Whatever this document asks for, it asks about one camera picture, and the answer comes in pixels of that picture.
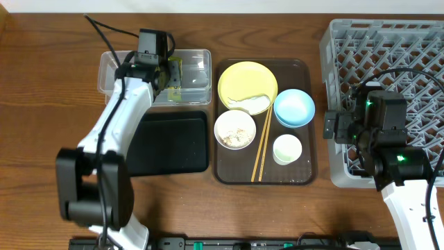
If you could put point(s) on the white tissue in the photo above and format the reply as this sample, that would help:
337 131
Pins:
252 105

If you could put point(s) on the wooden chopstick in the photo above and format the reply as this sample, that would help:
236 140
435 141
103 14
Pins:
265 142
258 156

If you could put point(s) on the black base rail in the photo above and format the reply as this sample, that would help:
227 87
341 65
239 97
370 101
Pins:
352 239

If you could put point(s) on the yellow green snack wrapper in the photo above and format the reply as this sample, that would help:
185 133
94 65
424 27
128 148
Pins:
175 93

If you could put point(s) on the light blue bowl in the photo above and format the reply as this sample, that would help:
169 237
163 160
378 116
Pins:
294 108

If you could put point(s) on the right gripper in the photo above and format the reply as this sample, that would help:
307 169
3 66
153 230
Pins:
331 126

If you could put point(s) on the right wooden chopstick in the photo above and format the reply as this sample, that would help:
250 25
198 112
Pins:
265 142

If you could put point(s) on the grey dishwasher rack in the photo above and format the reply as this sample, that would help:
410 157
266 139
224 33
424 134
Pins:
354 49

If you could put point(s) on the black waste tray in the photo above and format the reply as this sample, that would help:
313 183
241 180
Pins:
169 143

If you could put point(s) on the white cup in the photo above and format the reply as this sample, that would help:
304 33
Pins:
286 149

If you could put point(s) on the clear plastic bin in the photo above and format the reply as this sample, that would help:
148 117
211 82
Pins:
196 78

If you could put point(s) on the yellow plate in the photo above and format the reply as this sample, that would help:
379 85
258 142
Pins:
247 79

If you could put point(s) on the left wooden chopstick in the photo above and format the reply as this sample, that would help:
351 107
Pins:
258 156

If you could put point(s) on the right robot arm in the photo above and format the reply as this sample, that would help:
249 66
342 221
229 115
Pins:
402 173

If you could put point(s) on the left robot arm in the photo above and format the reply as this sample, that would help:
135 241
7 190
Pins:
94 187

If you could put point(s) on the dark brown serving tray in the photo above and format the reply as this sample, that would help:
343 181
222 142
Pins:
235 167

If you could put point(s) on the rice food waste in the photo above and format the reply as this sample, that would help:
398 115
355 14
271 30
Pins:
236 138

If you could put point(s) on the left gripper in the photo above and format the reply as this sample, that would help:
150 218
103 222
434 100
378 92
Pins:
172 78

